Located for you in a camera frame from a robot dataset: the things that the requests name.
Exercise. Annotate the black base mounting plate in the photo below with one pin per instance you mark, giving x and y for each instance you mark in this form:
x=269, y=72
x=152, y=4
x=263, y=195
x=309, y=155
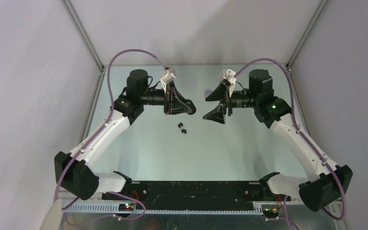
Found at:
x=198, y=196

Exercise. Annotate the black oval case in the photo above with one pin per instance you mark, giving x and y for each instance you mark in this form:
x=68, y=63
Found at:
x=191, y=108

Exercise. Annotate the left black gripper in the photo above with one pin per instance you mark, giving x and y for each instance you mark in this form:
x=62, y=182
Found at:
x=178, y=102

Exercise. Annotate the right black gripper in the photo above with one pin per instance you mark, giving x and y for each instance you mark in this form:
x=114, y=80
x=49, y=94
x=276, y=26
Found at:
x=216, y=115

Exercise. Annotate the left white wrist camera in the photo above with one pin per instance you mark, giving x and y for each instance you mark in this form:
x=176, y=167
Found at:
x=166, y=77

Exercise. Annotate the aluminium frame rail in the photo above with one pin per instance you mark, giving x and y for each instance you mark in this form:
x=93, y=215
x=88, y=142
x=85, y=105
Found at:
x=315, y=195

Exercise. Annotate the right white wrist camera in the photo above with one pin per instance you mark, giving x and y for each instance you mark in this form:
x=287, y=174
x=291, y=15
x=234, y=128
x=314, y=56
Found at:
x=228, y=79

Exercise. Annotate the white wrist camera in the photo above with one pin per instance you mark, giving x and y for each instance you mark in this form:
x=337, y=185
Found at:
x=166, y=77
x=228, y=79

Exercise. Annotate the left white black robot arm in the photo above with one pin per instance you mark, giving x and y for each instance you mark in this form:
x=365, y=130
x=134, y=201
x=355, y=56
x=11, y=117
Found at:
x=74, y=170

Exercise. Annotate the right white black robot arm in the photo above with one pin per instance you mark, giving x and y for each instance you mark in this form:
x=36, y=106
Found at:
x=276, y=115

